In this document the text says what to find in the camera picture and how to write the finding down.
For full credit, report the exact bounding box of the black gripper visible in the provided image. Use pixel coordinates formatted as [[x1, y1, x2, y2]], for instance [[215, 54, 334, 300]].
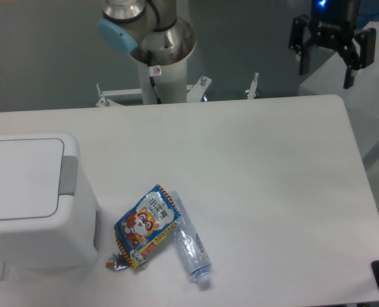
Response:
[[288, 0, 376, 90]]

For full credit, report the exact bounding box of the silver robot arm blue cap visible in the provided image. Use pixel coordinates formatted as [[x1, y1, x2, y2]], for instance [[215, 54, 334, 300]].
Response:
[[97, 1, 376, 89]]

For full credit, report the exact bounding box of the white trash can lid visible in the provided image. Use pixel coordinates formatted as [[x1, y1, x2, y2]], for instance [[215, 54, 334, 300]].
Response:
[[0, 138, 64, 221]]

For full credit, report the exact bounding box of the white plastic trash can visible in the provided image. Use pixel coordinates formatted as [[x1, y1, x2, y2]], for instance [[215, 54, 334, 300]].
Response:
[[0, 132, 101, 269]]

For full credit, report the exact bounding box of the metal table clamp screw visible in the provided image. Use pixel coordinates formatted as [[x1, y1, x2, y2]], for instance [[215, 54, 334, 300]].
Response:
[[245, 72, 260, 99]]

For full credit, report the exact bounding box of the crushed clear plastic bottle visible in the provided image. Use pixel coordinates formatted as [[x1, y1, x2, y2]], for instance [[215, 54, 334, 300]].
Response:
[[170, 191, 211, 286]]

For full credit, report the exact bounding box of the blue cartoon snack bag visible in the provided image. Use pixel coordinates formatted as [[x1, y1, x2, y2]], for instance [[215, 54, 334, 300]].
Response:
[[106, 184, 181, 272]]

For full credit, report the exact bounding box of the white clamp bracket frame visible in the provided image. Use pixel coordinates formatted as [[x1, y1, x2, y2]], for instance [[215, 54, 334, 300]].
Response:
[[95, 75, 213, 108]]

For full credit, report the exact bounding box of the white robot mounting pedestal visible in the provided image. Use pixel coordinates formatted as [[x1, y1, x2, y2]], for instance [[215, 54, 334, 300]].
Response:
[[136, 59, 187, 105]]

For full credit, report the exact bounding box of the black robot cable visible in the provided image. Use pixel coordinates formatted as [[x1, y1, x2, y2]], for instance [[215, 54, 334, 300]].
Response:
[[145, 50, 163, 105]]

